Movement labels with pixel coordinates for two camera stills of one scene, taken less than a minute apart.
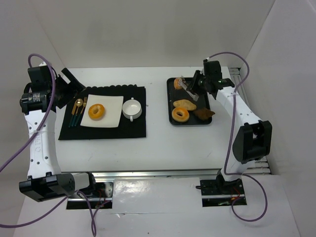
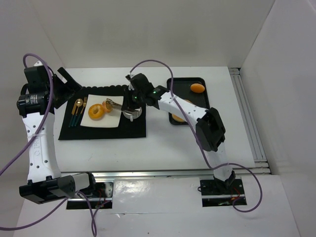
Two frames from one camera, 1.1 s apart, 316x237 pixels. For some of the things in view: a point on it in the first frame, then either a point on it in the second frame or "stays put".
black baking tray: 174,95 stays put
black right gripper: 193,82 -> 127,103
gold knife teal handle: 73,113 stays put
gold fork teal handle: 84,104 stays put
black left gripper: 71,79 stays put
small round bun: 177,85 -> 106,107
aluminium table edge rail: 159,175 stays put
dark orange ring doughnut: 96,111 stays put
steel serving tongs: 182,82 -> 111,105
